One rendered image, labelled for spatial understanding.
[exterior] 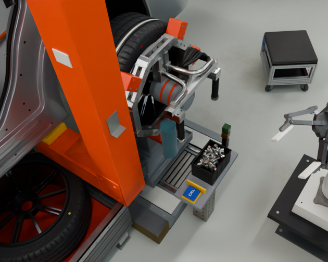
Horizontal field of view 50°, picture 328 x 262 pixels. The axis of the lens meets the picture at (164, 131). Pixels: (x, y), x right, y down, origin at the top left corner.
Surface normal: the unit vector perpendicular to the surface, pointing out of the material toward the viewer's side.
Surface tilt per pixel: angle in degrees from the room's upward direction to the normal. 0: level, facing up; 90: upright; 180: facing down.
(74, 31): 90
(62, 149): 0
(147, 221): 0
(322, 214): 1
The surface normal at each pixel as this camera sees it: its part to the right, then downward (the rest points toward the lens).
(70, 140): -0.07, -0.63
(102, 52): 0.82, 0.40
